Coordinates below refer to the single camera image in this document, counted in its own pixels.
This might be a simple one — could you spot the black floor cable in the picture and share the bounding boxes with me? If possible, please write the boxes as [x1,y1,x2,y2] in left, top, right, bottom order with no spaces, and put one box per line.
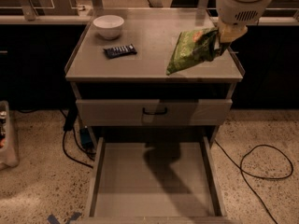
[214,139,294,224]
[59,108,97,169]

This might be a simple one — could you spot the black drawer handle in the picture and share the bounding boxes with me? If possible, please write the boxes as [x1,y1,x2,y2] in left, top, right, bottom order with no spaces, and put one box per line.
[142,107,168,116]

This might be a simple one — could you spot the white ceramic bowl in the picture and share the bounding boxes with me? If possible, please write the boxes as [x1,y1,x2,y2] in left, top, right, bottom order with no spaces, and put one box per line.
[93,15,124,40]

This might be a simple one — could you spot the black floor cable right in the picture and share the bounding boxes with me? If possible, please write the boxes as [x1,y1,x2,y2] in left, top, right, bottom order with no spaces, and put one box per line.
[214,139,294,224]

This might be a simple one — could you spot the open grey middle drawer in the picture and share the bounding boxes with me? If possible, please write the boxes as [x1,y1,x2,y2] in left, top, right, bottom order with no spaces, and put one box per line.
[86,139,229,224]

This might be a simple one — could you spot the grey drawer cabinet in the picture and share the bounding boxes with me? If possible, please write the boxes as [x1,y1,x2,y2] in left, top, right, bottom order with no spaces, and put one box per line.
[64,7,246,224]

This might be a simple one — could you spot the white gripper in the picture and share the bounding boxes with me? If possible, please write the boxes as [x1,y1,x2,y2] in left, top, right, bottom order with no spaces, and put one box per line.
[216,0,272,43]

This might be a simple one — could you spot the clear plastic bin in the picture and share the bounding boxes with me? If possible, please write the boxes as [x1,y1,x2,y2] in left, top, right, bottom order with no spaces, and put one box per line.
[0,101,19,170]

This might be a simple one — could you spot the dark blue snack bar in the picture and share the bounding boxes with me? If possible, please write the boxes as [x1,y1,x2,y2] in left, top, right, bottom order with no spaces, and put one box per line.
[104,44,137,59]

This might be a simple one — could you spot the black floor cable left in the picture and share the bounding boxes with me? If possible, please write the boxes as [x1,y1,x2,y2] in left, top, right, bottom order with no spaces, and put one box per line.
[59,108,97,169]

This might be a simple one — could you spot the closed grey top drawer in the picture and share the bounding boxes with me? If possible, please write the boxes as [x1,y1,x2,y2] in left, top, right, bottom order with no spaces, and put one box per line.
[76,99,233,126]

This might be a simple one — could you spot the green jalapeno chip bag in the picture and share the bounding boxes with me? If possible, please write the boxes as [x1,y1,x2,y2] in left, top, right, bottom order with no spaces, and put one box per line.
[166,27,230,76]

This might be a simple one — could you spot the blue power adapter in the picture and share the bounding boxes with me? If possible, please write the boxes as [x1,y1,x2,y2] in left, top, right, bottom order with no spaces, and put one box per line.
[79,128,93,148]

